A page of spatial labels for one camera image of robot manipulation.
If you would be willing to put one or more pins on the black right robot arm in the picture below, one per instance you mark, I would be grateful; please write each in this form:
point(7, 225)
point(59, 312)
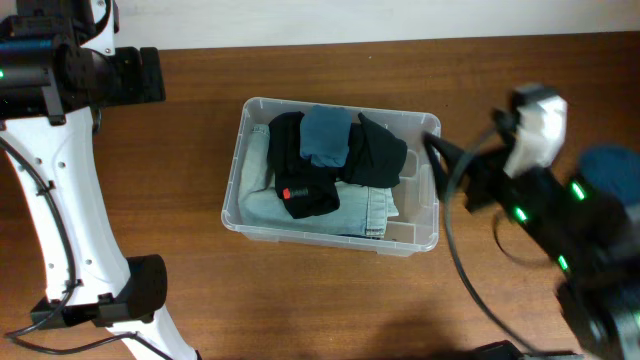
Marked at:
point(586, 232)

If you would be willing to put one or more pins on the black garment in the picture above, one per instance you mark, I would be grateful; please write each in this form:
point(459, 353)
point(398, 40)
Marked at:
point(304, 189)

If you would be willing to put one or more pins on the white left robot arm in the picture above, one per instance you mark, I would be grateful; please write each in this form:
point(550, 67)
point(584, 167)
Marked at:
point(60, 67)

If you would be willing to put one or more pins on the dark green cloth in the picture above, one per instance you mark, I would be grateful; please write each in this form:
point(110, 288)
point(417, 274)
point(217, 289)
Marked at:
point(376, 156)

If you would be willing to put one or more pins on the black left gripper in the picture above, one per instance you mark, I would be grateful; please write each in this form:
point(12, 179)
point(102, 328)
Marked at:
point(147, 73)

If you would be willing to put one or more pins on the clear plastic storage bin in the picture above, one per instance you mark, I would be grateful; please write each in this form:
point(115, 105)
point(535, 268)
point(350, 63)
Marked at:
point(415, 229)

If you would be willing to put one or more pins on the blue cloth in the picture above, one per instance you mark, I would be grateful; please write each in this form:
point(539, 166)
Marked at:
point(324, 135)

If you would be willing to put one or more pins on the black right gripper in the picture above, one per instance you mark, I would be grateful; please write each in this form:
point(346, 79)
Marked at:
point(434, 143)

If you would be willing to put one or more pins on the light blue jeans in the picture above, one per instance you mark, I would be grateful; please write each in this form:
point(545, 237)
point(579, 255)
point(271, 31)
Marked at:
point(363, 210)

